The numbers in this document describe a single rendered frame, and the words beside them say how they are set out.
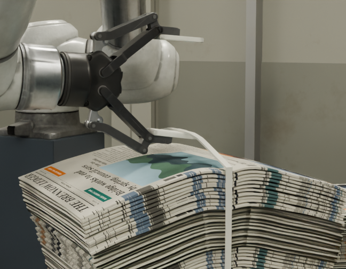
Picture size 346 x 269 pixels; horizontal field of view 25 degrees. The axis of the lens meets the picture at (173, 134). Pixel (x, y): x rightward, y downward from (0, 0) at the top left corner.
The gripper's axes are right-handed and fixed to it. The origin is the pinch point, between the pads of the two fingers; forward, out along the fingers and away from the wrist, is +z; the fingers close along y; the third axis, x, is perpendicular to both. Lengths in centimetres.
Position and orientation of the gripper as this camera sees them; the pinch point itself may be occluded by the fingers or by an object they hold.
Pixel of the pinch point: (189, 86)
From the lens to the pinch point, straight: 115.4
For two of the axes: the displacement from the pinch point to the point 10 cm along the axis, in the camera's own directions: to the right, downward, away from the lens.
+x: 4.2, 1.3, -9.0
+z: 9.0, 0.2, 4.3
